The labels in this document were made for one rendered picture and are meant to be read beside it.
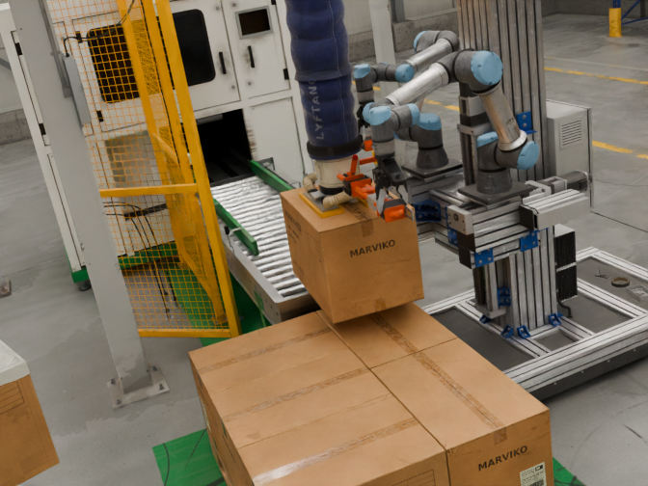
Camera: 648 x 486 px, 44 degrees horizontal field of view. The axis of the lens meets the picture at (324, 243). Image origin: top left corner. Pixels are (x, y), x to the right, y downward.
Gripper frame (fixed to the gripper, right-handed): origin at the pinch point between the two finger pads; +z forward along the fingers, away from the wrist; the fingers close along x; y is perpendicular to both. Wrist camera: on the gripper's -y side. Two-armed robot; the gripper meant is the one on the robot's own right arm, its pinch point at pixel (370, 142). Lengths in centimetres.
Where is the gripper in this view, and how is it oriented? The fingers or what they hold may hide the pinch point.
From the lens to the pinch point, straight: 366.9
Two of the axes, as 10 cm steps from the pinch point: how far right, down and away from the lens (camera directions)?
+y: 3.1, 3.2, -9.0
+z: 1.6, 9.1, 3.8
